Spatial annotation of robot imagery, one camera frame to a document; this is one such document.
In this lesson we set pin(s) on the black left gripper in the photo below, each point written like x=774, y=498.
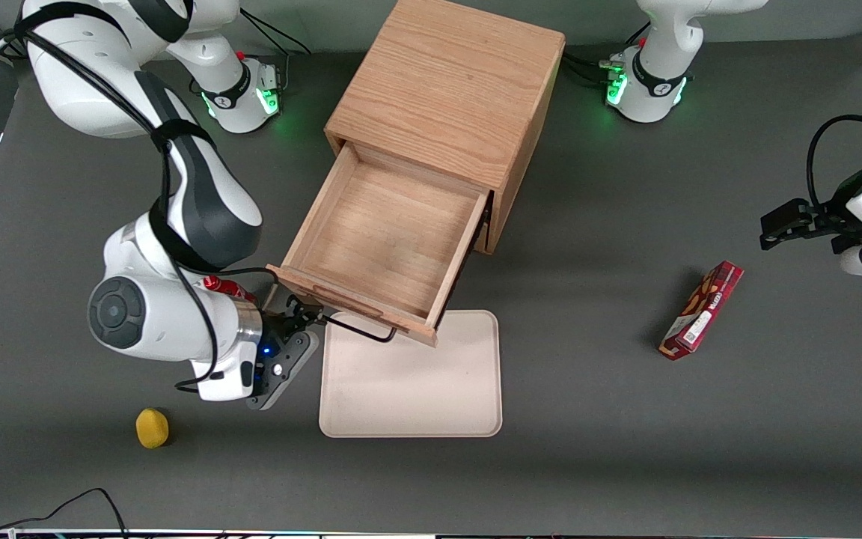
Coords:
x=833, y=220

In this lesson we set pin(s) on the wooden drawer cabinet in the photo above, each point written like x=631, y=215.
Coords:
x=453, y=82

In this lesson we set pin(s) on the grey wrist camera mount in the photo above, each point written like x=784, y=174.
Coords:
x=292, y=368

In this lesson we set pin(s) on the red soda bottle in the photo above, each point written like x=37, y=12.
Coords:
x=223, y=284

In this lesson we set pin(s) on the yellow lemon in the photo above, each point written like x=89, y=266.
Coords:
x=152, y=428

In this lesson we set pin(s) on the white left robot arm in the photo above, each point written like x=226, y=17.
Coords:
x=655, y=67

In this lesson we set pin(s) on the cream plastic tray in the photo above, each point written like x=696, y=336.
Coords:
x=416, y=389

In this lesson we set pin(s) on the wooden drawer with inside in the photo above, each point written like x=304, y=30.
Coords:
x=386, y=232

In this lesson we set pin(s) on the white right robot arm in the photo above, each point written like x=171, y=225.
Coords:
x=206, y=195

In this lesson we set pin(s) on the red snack box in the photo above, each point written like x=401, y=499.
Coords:
x=702, y=311

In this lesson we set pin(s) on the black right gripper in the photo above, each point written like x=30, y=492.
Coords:
x=279, y=323

